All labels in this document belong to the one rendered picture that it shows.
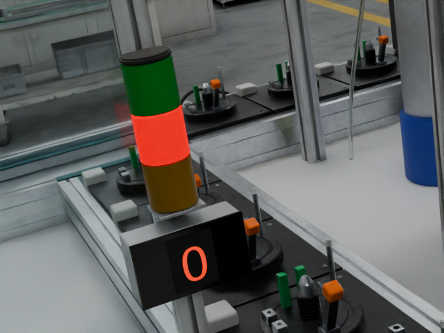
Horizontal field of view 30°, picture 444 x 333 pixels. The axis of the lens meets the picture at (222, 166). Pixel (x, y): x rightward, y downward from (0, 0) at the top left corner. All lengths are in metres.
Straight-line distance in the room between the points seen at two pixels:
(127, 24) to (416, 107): 1.06
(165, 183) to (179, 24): 7.42
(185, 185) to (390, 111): 1.45
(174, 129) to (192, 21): 7.45
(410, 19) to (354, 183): 0.39
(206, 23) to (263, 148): 6.24
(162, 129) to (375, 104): 1.45
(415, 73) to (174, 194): 1.01
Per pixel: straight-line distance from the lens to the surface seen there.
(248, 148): 2.04
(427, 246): 1.56
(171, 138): 0.79
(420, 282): 1.45
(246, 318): 1.19
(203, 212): 0.85
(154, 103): 0.78
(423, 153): 1.79
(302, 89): 1.96
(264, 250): 1.32
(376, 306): 1.17
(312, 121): 2.00
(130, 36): 0.80
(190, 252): 0.83
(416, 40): 1.73
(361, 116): 2.17
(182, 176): 0.80
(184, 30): 8.22
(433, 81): 1.07
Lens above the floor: 1.57
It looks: 20 degrees down
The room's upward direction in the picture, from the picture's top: 10 degrees counter-clockwise
